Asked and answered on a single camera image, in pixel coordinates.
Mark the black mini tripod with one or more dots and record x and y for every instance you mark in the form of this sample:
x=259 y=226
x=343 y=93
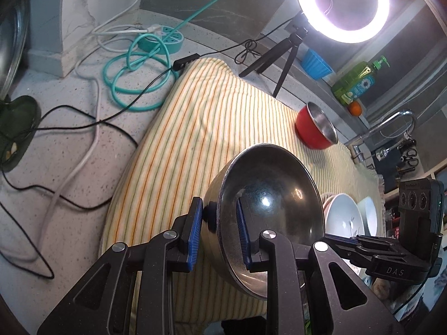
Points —
x=279 y=52

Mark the dark green dish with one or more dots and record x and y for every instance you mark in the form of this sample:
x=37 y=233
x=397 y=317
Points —
x=21 y=118

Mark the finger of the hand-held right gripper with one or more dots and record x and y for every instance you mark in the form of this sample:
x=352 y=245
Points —
x=349 y=251
x=380 y=242

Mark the chrome faucet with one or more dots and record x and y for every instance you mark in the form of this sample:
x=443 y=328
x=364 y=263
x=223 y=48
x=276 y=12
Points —
x=401 y=114

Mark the white plate grey leaf print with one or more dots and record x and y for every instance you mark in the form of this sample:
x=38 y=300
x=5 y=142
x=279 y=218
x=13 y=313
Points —
x=344 y=216

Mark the large steel bowl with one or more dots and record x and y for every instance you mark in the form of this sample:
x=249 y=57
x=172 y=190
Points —
x=272 y=188

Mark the red steel bowl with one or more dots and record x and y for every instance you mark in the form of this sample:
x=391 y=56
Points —
x=307 y=129

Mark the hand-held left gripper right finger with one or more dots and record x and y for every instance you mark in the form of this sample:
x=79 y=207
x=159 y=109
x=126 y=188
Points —
x=243 y=232

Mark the green dish soap bottle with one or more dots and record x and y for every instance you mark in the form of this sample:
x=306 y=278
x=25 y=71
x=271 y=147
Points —
x=352 y=83

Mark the dark utensil holder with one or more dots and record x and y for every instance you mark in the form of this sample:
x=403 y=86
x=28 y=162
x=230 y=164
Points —
x=387 y=171

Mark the steel pot lid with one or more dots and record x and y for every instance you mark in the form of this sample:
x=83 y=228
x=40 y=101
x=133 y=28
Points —
x=14 y=49

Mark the small white bowl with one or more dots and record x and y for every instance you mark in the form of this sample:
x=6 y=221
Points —
x=370 y=213

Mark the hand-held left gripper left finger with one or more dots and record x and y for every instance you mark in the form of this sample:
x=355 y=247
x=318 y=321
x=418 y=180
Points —
x=193 y=232

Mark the orange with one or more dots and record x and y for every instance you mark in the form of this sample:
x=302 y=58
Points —
x=355 y=108

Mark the round teal power strip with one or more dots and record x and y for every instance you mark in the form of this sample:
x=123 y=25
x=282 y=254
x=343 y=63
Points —
x=171 y=40

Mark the yellow striped cloth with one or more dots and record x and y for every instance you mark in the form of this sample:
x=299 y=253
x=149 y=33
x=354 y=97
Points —
x=209 y=118

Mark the blue ribbed cup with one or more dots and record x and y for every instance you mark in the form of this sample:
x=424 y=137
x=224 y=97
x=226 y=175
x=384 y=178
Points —
x=314 y=64

